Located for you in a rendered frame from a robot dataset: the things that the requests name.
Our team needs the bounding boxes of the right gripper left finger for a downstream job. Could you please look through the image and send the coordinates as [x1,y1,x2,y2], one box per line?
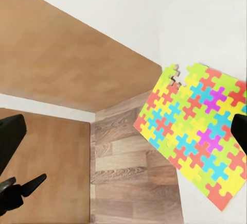
[0,114,27,176]

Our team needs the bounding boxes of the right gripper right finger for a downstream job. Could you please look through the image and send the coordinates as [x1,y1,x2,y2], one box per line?
[231,113,247,156]

